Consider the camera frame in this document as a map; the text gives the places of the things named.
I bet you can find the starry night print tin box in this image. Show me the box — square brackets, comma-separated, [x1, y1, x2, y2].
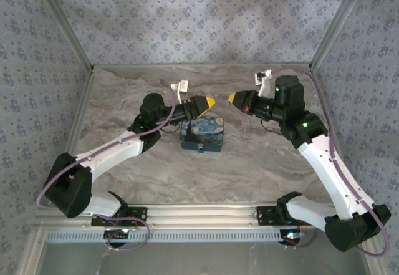
[180, 115, 225, 155]

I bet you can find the aluminium table edge bar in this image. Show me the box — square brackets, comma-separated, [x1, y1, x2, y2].
[62, 65, 96, 159]

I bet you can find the small lit circuit board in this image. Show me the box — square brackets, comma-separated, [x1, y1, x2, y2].
[104, 229, 130, 239]
[280, 229, 305, 241]

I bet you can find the aluminium frame post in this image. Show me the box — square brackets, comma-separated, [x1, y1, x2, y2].
[31, 0, 95, 72]
[309, 0, 373, 70]

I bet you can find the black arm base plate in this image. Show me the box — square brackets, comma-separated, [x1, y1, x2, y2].
[91, 206, 148, 227]
[256, 205, 281, 226]

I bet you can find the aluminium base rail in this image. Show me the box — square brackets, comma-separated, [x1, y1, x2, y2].
[36, 205, 328, 226]

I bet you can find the slotted grey cable duct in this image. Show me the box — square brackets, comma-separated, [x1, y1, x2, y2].
[46, 228, 315, 244]

